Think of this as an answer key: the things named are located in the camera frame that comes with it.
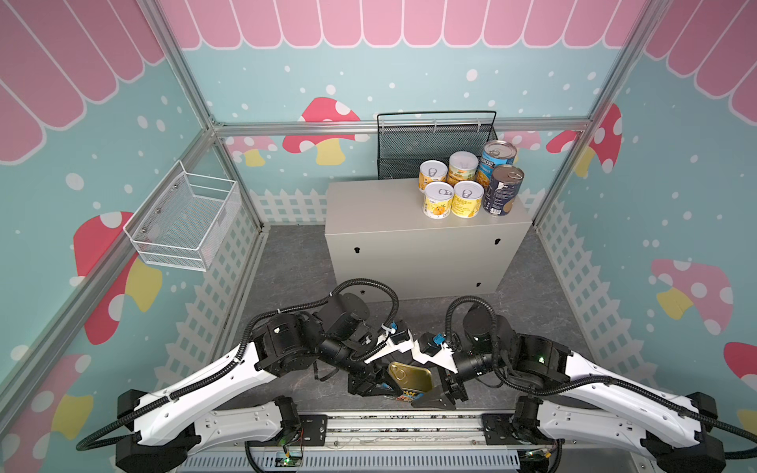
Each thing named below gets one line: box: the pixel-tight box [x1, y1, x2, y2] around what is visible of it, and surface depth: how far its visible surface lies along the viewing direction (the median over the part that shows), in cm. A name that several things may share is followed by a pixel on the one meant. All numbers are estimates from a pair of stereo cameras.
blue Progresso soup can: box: [477, 139, 519, 190], surface depth 76 cm
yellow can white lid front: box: [451, 180, 485, 219], surface depth 74 cm
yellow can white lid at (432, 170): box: [417, 159, 449, 192], surface depth 79 cm
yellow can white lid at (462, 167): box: [446, 150, 480, 187], surface depth 78 cm
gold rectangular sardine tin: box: [388, 361, 434, 393], surface depth 60 cm
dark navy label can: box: [482, 164, 526, 217], surface depth 72 cm
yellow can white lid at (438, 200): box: [422, 181, 454, 220], surface depth 74 cm
